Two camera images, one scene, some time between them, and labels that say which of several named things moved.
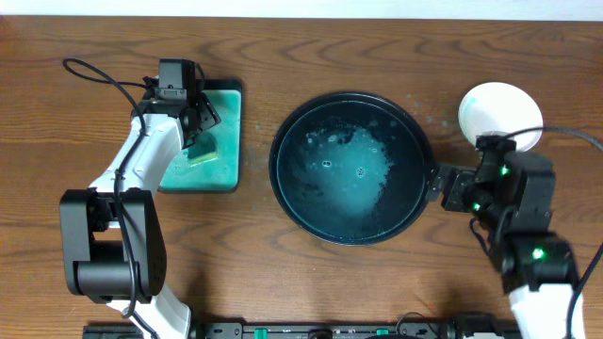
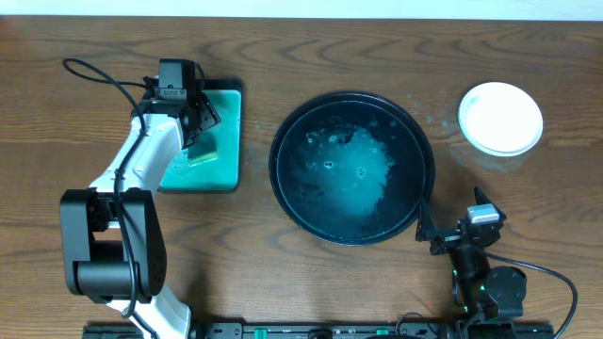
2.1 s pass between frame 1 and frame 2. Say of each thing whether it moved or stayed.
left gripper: stayed
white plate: stayed
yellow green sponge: stayed
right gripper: moved
